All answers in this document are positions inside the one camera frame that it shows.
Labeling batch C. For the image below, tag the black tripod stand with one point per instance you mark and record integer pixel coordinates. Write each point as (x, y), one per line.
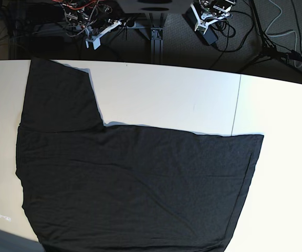
(269, 48)

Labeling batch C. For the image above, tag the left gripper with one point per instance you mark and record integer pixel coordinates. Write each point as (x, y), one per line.
(208, 14)

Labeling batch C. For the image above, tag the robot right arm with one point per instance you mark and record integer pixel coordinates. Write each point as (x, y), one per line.
(92, 20)

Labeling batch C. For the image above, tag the black T-shirt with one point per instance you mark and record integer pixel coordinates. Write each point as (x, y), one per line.
(87, 187)

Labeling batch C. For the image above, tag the black power brick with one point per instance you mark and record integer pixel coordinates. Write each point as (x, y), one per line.
(208, 38)

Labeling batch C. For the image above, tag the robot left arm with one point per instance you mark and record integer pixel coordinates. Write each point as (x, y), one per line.
(215, 2)

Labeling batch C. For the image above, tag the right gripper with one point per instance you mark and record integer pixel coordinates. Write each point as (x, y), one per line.
(93, 37)

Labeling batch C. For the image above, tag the aluminium frame post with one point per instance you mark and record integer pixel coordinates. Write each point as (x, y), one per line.
(151, 27)

